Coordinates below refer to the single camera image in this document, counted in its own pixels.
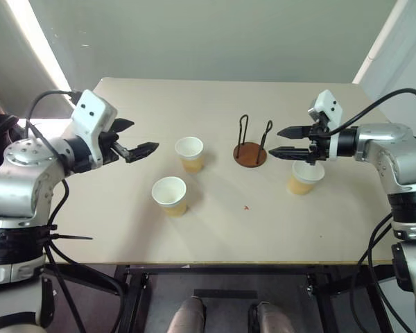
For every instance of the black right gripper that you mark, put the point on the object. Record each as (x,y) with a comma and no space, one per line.
(318,145)

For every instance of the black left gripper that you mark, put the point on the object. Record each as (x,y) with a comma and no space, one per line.
(108,145)

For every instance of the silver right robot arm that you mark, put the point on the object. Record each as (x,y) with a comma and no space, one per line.
(398,152)

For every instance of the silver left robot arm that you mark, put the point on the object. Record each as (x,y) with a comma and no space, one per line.
(24,180)

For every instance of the yellow paper cup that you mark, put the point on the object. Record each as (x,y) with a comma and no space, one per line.
(190,154)
(170,196)
(302,180)

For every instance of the grey right robot foot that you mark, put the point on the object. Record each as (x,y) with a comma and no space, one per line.
(268,317)

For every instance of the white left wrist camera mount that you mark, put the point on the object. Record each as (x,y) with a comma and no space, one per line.
(91,118)

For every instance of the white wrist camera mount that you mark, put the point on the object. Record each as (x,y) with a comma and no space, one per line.
(91,118)
(329,107)

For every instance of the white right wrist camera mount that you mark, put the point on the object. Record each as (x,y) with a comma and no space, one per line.
(329,107)

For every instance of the black metal table frame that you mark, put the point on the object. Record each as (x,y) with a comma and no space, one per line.
(222,295)

